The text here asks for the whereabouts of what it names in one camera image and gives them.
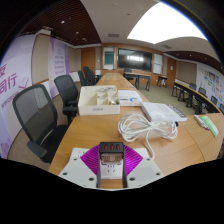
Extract large black wall screen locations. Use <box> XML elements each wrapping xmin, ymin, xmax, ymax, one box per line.
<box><xmin>117</xmin><ymin>48</ymin><xmax>153</xmax><ymax>72</ymax></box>

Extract narrow purple white wall banner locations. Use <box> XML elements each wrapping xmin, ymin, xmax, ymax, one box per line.
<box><xmin>48</xmin><ymin>37</ymin><xmax>71</xmax><ymax>99</ymax></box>

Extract green framed wall board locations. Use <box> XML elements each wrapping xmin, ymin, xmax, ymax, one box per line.
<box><xmin>103</xmin><ymin>46</ymin><xmax>117</xmax><ymax>70</ymax></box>

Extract large bright ceiling light panel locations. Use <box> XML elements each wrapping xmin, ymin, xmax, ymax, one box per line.
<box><xmin>127</xmin><ymin>1</ymin><xmax>208</xmax><ymax>45</ymax></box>

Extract large purple white wall banner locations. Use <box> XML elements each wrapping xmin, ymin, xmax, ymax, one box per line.
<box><xmin>0</xmin><ymin>33</ymin><xmax>36</xmax><ymax>159</ymax></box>

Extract green booklet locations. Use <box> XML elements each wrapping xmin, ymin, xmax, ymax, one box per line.
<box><xmin>199</xmin><ymin>114</ymin><xmax>220</xmax><ymax>138</ymax></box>

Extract white wall board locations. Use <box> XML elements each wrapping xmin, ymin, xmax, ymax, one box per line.
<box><xmin>152</xmin><ymin>53</ymin><xmax>164</xmax><ymax>75</ymax></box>

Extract small wooden side desk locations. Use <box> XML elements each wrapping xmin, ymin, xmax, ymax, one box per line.
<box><xmin>157</xmin><ymin>74</ymin><xmax>168</xmax><ymax>88</ymax></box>

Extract white open compartment box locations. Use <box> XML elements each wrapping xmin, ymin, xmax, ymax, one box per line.
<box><xmin>77</xmin><ymin>85</ymin><xmax>121</xmax><ymax>117</ymax></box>

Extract white paper with blue print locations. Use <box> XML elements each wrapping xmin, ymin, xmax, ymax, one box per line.
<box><xmin>117</xmin><ymin>89</ymin><xmax>144</xmax><ymax>108</ymax></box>

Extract group of black office chairs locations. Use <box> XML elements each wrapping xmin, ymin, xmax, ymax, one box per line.
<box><xmin>77</xmin><ymin>65</ymin><xmax>101</xmax><ymax>87</ymax></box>

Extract black charger with orange ports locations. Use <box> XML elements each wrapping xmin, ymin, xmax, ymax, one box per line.
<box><xmin>99</xmin><ymin>142</ymin><xmax>125</xmax><ymax>166</ymax></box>

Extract black-legged wooden desk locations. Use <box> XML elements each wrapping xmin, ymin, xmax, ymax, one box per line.
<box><xmin>123</xmin><ymin>71</ymin><xmax>152</xmax><ymax>92</ymax></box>

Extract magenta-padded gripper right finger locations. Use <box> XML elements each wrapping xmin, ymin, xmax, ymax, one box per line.
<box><xmin>122</xmin><ymin>144</ymin><xmax>165</xmax><ymax>189</ymax></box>

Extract brown wooden door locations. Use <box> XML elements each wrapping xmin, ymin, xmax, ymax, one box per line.
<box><xmin>166</xmin><ymin>57</ymin><xmax>178</xmax><ymax>88</ymax></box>

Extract white coiled power cable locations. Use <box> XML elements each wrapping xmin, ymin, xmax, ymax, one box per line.
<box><xmin>117</xmin><ymin>113</ymin><xmax>179</xmax><ymax>160</ymax></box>

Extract colourful wall posters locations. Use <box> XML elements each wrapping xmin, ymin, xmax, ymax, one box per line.
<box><xmin>199</xmin><ymin>68</ymin><xmax>224</xmax><ymax>104</ymax></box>

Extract white marker pack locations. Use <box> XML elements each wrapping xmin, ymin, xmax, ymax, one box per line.
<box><xmin>193</xmin><ymin>114</ymin><xmax>209</xmax><ymax>130</ymax></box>

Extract black mesh office chair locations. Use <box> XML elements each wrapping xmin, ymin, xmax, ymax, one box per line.
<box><xmin>12</xmin><ymin>83</ymin><xmax>69</xmax><ymax>164</ymax></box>
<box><xmin>53</xmin><ymin>74</ymin><xmax>80</xmax><ymax>126</ymax></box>

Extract long curved wooden table row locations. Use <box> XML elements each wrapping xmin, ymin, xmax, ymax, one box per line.
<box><xmin>171</xmin><ymin>79</ymin><xmax>224</xmax><ymax>116</ymax></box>

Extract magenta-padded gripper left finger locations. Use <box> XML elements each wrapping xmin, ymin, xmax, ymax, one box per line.
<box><xmin>58</xmin><ymin>144</ymin><xmax>103</xmax><ymax>190</ymax></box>

